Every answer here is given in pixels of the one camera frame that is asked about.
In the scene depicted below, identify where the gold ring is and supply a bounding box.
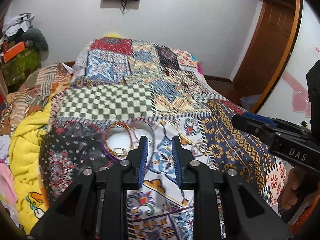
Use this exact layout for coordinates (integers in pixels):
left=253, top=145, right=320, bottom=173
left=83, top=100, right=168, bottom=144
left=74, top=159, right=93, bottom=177
left=109, top=146, right=128, bottom=158

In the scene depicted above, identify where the purple round jewelry box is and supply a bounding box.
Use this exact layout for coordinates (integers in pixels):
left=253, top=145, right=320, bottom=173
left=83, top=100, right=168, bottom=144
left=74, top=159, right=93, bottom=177
left=101, top=119, right=155, bottom=165

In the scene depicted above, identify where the orange beaded bracelet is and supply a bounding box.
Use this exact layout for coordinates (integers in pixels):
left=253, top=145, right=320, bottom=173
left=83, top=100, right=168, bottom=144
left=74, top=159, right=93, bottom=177
left=106, top=121, right=141, bottom=153

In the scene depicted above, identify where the operator right hand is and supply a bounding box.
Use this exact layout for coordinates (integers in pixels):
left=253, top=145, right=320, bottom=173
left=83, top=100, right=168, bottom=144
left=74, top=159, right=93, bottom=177
left=278, top=166, right=306, bottom=214

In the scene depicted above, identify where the white wardrobe panel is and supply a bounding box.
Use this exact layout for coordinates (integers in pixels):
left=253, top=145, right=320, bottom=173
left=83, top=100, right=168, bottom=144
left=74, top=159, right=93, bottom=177
left=258, top=1, right=319, bottom=124

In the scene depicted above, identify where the brown wooden door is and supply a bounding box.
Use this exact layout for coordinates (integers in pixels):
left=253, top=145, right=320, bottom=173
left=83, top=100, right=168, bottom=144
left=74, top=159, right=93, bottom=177
left=228, top=0, right=302, bottom=113

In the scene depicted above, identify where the yellow cartoon blanket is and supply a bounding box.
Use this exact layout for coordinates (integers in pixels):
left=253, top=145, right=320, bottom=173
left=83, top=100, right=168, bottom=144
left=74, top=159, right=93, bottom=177
left=9, top=103, right=51, bottom=234

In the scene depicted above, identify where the brown striped patchwork blanket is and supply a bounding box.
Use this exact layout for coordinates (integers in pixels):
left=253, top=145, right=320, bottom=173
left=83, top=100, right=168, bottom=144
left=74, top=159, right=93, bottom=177
left=1, top=63, right=72, bottom=135

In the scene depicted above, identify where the colourful patchwork bedspread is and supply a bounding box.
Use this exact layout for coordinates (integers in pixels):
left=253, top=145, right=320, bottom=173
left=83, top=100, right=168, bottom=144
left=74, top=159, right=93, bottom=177
left=39, top=37, right=286, bottom=239

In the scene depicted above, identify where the orange box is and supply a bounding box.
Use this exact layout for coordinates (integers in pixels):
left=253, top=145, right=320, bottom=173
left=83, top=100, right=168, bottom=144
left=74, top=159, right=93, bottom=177
left=3, top=42, right=25, bottom=63

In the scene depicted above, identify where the dark green bag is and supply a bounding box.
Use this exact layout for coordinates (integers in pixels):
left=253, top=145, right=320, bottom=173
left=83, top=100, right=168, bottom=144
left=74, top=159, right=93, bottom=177
left=21, top=27, right=49, bottom=51

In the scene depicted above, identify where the grey white clothes pile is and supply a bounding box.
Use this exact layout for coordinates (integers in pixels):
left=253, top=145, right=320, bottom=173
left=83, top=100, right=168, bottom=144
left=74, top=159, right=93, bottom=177
left=2, top=12, right=35, bottom=37

